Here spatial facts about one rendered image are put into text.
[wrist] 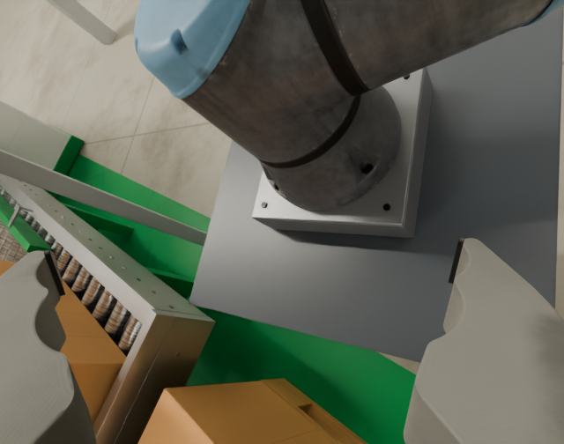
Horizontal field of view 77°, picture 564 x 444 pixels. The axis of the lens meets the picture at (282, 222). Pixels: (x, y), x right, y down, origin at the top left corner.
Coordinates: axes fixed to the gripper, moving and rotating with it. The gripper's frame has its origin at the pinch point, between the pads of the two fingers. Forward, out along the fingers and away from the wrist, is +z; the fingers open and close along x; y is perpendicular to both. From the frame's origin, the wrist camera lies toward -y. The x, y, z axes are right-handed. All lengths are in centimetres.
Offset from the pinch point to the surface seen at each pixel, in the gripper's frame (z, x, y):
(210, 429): 37, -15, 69
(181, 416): 40, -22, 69
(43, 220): 114, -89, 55
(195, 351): 61, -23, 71
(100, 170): 232, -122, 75
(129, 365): 49, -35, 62
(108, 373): 51, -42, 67
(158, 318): 55, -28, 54
